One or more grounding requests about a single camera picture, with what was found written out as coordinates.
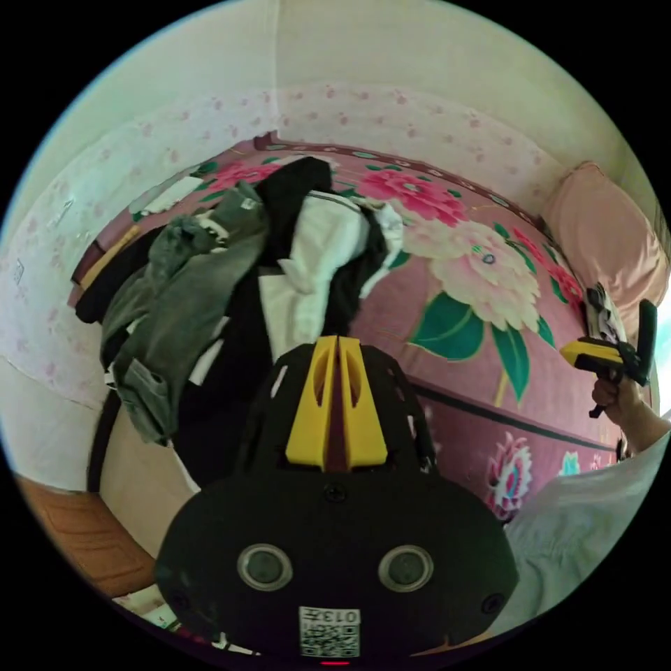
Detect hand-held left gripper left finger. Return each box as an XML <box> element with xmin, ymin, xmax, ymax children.
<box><xmin>284</xmin><ymin>336</ymin><xmax>338</xmax><ymax>470</ymax></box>

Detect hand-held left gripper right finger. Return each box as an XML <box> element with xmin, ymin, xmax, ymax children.
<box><xmin>339</xmin><ymin>337</ymin><xmax>389</xmax><ymax>470</ymax></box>

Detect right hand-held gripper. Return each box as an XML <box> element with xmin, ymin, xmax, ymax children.
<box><xmin>559</xmin><ymin>282</ymin><xmax>642</xmax><ymax>419</ymax></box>

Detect person's right forearm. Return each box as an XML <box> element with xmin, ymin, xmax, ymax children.
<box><xmin>622</xmin><ymin>402</ymin><xmax>671</xmax><ymax>458</ymax></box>

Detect person's right hand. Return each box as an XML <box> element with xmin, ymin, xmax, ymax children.
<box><xmin>591</xmin><ymin>370</ymin><xmax>652</xmax><ymax>447</ymax></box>

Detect pink pillow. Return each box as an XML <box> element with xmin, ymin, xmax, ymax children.
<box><xmin>541</xmin><ymin>161</ymin><xmax>670</xmax><ymax>339</ymax></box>

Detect bed with floral sheet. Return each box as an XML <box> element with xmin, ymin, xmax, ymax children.
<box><xmin>68</xmin><ymin>131</ymin><xmax>630</xmax><ymax>558</ymax></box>

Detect pile of clothes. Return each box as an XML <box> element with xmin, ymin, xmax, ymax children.
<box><xmin>75</xmin><ymin>156</ymin><xmax>405</xmax><ymax>491</ymax></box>

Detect person's body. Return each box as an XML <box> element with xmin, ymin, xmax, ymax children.
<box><xmin>484</xmin><ymin>429</ymin><xmax>671</xmax><ymax>638</ymax></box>

